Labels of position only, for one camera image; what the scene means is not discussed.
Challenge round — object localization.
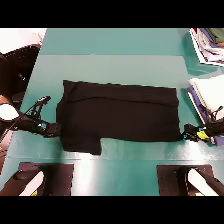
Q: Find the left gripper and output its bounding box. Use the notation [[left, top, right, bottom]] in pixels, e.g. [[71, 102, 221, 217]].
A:
[[42, 122, 63, 139]]

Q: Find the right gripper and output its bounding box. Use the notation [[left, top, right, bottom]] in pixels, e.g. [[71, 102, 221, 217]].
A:
[[182, 123, 201, 143]]

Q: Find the black T-shirt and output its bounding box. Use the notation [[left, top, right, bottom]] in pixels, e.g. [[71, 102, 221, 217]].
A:
[[55, 79, 184, 156]]

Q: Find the lilac garment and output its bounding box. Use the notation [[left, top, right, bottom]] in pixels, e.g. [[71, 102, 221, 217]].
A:
[[199, 37, 224, 63]]

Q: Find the green garment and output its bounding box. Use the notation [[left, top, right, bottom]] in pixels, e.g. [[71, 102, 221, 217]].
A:
[[206, 28, 224, 44]]

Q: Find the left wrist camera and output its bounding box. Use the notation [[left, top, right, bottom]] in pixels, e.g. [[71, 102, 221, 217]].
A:
[[30, 95, 53, 117]]

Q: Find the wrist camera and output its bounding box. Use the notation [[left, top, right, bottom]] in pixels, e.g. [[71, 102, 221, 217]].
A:
[[205, 105, 224, 123], [30, 95, 53, 117]]

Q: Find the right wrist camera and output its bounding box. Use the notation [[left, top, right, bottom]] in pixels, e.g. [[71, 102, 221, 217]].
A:
[[205, 105, 224, 123]]

